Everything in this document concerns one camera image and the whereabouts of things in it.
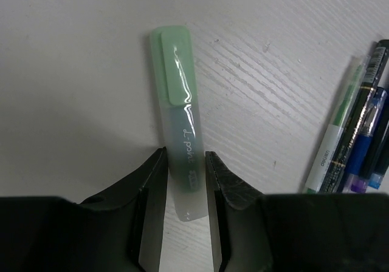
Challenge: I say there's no royal blue grip pen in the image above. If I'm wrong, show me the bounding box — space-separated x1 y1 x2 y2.
337 87 387 192

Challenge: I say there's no dark blue pen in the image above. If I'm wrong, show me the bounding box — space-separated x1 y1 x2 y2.
369 132 388 189

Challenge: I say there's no green grey pen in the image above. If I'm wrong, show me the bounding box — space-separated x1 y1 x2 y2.
303 56 370 194

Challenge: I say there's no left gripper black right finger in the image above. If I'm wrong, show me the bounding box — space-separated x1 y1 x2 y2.
205 152 388 271

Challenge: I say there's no green cap clear marker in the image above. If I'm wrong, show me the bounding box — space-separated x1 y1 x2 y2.
150 25 208 222

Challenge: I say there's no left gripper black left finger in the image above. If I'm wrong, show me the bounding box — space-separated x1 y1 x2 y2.
1 148 168 271

